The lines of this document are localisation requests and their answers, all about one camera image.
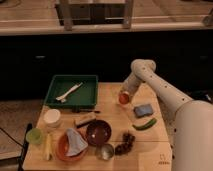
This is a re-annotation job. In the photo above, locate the light green cup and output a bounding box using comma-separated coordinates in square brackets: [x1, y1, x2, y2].
[26, 128, 43, 145]

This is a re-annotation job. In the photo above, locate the blue sponge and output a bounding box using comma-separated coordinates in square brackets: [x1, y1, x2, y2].
[133, 104, 153, 118]

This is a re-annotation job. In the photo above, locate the white paper cup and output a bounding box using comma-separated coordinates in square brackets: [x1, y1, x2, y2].
[43, 109, 61, 128]

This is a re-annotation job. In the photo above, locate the dark red bowl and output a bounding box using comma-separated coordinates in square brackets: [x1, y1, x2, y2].
[86, 120, 112, 146]

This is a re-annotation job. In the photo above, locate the bunch of dark grapes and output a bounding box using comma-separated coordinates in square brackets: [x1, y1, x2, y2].
[115, 132, 135, 155]

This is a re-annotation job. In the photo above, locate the orange plate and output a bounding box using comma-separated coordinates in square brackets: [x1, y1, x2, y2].
[55, 134, 88, 163]

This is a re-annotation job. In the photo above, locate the small metal cup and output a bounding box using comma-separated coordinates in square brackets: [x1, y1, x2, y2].
[96, 143, 114, 161]

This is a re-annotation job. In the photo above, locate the light blue cloth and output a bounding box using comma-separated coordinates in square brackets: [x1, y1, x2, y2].
[66, 128, 88, 157]

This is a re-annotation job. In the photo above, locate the black clamp bar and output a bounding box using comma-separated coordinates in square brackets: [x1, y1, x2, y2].
[17, 123, 33, 171]

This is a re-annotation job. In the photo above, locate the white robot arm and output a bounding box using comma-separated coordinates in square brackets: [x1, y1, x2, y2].
[118, 59, 213, 171]

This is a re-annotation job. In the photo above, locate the red apple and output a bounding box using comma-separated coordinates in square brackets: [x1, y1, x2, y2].
[119, 93, 130, 105]

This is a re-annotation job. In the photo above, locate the green pepper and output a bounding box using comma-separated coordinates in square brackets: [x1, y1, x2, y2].
[132, 118, 157, 131]

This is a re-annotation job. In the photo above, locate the wooden chair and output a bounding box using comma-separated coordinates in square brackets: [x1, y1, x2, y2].
[54, 0, 134, 31]

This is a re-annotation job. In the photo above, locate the green plastic tray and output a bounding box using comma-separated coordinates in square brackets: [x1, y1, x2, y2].
[44, 75, 98, 109]

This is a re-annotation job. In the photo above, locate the black pen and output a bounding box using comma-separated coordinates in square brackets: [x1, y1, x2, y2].
[71, 109, 101, 113]

